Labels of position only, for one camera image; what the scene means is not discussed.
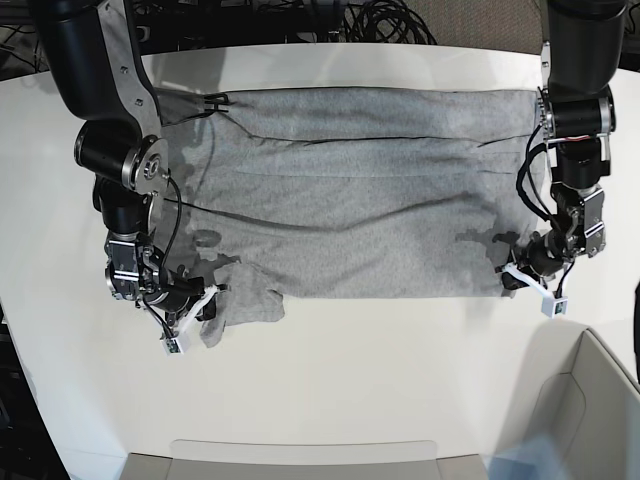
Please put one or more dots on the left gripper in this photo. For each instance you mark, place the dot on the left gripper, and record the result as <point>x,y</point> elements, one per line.
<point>577,229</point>

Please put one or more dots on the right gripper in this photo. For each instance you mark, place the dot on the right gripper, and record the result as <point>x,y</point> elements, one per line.
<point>135,272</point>

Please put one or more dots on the grey T-shirt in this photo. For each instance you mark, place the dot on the grey T-shirt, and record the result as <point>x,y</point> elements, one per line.
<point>342,193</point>

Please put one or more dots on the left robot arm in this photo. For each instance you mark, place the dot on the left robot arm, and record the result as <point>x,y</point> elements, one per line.
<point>559,178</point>

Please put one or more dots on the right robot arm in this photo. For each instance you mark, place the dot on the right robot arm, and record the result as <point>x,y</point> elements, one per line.
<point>92,52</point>

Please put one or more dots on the grey bin at right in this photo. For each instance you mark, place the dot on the grey bin at right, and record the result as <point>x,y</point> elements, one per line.
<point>585,424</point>

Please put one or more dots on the grey tray at bottom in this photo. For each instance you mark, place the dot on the grey tray at bottom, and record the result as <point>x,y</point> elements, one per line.
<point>190,459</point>

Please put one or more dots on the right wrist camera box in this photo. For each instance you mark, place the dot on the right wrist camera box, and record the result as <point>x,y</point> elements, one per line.
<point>176,345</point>

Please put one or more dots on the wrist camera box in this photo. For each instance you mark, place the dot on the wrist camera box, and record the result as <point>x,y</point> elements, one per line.
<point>554,306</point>
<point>176,345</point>

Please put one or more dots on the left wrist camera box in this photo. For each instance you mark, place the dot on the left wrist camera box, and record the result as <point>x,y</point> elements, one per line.
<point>554,306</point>

